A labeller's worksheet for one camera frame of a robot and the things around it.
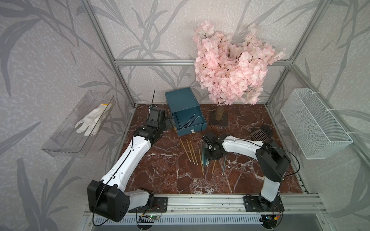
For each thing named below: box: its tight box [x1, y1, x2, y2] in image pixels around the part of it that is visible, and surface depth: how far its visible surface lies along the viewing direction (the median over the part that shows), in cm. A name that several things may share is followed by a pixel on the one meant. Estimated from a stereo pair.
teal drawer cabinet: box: [164, 87, 208, 132], surface depth 93 cm
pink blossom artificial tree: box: [192, 20, 286, 122], surface depth 70 cm
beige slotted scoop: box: [250, 128, 269, 142], surface depth 98 cm
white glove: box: [74, 103, 113, 137], surface depth 69 cm
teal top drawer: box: [171, 105, 208, 137], surface depth 92 cm
